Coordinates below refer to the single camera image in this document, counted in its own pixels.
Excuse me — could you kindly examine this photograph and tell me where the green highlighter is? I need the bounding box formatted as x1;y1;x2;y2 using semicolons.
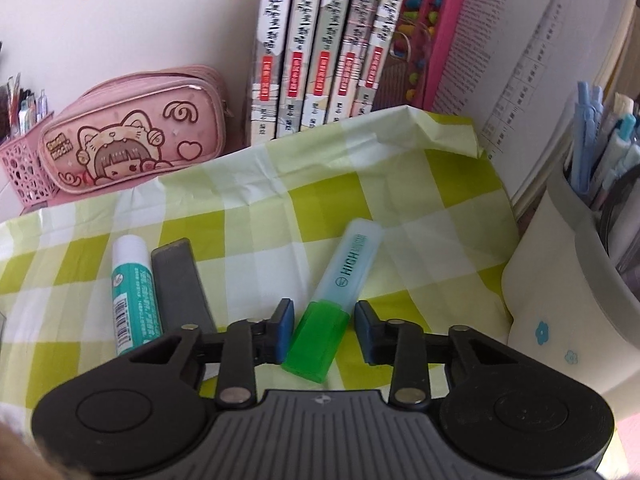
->
282;218;383;384

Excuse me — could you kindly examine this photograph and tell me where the dark grey eraser block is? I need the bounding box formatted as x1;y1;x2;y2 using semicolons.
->
151;238;217;334

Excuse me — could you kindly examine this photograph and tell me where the teal glue stick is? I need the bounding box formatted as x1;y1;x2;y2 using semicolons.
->
111;234;163;356

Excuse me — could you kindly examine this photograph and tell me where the green checkered tablecloth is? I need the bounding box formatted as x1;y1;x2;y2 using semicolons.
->
1;107;518;431

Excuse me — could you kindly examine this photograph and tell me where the white grey pen cup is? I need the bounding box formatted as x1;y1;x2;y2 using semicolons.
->
502;170;639;419

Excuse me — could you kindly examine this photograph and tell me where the pink cat pencil case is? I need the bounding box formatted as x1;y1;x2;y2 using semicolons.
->
38;65;230;195

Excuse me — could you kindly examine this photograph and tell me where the pink perforated pen holder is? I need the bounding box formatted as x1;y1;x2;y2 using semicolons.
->
1;113;58;208

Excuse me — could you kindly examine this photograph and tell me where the book three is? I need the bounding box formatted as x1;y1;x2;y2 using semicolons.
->
300;0;349;130

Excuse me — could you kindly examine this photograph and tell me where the open paper booklet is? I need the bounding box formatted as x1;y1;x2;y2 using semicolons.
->
431;0;637;216

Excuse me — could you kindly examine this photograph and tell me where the pink abacus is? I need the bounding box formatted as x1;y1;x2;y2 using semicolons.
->
373;0;463;110

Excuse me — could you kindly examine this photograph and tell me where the book one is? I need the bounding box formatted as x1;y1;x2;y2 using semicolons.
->
247;0;291;145

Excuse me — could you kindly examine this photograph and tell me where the book four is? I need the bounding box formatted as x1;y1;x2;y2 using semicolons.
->
326;0;378;122

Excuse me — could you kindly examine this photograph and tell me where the book five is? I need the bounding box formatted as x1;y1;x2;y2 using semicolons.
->
350;0;404;117

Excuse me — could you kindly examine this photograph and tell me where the book two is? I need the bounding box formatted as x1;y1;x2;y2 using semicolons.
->
276;0;320;138

